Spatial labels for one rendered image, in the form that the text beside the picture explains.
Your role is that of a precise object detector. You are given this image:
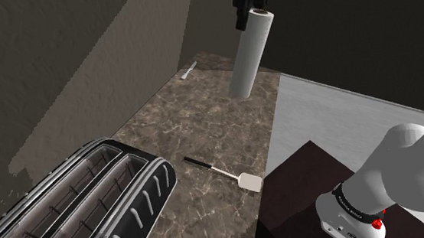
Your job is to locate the black handled white spatula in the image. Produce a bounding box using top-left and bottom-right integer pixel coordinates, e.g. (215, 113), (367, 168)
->
(181, 155), (265, 193)

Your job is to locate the dark robot stand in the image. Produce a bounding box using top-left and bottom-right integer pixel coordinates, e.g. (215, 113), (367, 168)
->
(253, 136), (424, 238)

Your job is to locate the white paper towel roll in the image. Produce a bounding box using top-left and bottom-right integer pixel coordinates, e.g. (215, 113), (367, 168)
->
(229, 6), (275, 101)

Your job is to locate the black and silver toaster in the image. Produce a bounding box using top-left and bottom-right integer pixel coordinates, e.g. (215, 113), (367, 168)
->
(0, 129), (181, 238)

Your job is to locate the small white knife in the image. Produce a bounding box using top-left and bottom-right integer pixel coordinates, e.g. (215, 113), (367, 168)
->
(180, 60), (197, 81)

